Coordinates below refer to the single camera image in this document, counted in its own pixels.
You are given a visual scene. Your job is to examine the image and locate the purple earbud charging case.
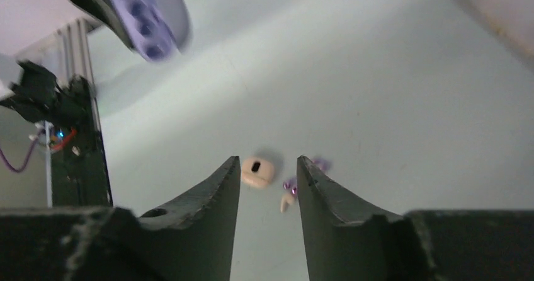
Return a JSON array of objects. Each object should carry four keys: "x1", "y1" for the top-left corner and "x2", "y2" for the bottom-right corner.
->
[{"x1": 110, "y1": 0, "x2": 191, "y2": 62}]

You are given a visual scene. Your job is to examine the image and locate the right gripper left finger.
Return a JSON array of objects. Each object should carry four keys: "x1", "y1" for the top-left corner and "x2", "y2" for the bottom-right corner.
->
[{"x1": 137, "y1": 156, "x2": 241, "y2": 280}]

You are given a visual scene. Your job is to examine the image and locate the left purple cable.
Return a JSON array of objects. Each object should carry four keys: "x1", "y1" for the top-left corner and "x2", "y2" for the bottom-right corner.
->
[{"x1": 0, "y1": 129, "x2": 45, "y2": 174}]

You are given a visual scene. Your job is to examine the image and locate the purple earbud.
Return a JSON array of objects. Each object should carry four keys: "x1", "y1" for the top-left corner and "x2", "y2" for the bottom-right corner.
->
[
  {"x1": 283, "y1": 176, "x2": 298, "y2": 197},
  {"x1": 312, "y1": 158, "x2": 332, "y2": 173}
]

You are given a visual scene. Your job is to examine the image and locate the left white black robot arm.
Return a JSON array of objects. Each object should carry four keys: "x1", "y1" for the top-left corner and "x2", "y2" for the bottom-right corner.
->
[{"x1": 1, "y1": 0, "x2": 134, "y2": 127}]

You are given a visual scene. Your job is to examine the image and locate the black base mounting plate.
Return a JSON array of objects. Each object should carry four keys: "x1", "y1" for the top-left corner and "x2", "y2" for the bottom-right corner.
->
[{"x1": 50, "y1": 76, "x2": 113, "y2": 206}]

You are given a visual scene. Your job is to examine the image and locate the aluminium frame rail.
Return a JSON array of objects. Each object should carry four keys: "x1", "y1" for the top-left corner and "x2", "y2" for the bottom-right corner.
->
[{"x1": 14, "y1": 20, "x2": 101, "y2": 132}]

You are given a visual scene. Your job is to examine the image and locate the beige earbud charging case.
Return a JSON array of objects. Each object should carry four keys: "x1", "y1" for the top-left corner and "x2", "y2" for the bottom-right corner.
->
[{"x1": 241, "y1": 157, "x2": 275, "y2": 189}]

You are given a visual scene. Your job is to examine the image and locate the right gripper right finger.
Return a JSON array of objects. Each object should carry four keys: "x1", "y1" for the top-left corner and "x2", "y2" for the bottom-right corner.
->
[{"x1": 297, "y1": 156, "x2": 405, "y2": 280}]

